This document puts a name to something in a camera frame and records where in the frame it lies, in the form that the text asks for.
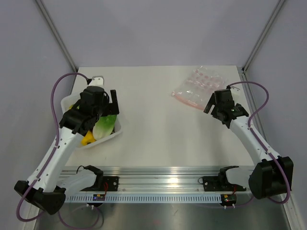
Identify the yellow bell pepper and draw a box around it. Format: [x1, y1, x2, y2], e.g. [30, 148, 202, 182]
[81, 131, 96, 146]

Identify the left aluminium frame post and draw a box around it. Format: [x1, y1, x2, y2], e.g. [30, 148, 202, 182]
[35, 0, 78, 71]

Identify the white plastic food tray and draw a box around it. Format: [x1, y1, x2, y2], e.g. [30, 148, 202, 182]
[60, 92, 122, 150]

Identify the right aluminium frame post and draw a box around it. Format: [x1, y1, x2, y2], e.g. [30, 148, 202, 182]
[241, 0, 287, 73]

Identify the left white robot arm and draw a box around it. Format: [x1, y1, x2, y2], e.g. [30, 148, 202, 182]
[14, 86, 119, 215]

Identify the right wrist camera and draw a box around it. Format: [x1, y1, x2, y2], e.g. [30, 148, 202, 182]
[227, 86, 241, 103]

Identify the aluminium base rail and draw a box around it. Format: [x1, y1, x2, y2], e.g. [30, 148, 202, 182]
[56, 165, 255, 194]

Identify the white slotted cable duct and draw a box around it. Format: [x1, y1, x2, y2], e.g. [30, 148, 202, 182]
[65, 193, 222, 204]

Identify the aluminium frame post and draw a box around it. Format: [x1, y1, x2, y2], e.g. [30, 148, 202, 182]
[35, 0, 78, 71]
[241, 0, 287, 73]

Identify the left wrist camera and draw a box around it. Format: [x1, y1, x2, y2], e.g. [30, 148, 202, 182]
[87, 76, 105, 88]

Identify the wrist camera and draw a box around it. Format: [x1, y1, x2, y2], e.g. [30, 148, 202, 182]
[87, 76, 105, 88]
[227, 86, 241, 103]

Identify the clear zip top bag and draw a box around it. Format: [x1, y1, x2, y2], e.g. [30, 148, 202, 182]
[171, 66, 228, 110]

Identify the green lettuce head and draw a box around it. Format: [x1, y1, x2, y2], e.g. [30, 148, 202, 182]
[93, 115, 117, 140]

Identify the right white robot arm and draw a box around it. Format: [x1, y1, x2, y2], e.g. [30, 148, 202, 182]
[204, 88, 294, 204]

